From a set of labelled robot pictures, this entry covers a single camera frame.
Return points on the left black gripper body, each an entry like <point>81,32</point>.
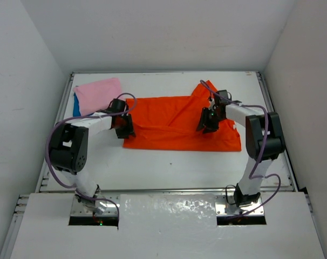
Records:
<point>124,125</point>

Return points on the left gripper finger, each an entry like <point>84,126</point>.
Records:
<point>131,131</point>
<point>122,134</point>

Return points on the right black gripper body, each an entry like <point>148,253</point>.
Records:
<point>213,116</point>

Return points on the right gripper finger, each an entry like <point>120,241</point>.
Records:
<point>210,129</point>
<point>203,119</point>

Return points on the orange t shirt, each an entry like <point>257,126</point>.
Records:
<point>169,124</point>

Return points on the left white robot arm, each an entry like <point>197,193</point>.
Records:
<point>67,145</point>

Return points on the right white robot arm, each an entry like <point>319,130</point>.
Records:
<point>264,140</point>

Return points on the folded pink t shirt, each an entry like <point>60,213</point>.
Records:
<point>97,95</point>

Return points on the folded blue t shirt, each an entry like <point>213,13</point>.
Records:
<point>76,111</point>

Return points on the white front cover board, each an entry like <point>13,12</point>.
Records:
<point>167,226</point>

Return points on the front aluminium frame rail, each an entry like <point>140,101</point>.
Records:
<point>194,190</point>

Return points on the aluminium frame rail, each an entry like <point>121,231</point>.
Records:
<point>287,160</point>
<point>47,168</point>
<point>194,190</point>

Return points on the right aluminium frame rail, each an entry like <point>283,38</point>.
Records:
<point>287,160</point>

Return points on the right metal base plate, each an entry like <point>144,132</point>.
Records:
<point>224,208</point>

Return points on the metal base plate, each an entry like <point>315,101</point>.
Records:
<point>224,208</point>
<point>82,207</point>

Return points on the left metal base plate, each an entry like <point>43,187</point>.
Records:
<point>82,207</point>

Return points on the left aluminium frame rail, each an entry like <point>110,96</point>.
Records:
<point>47,168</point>

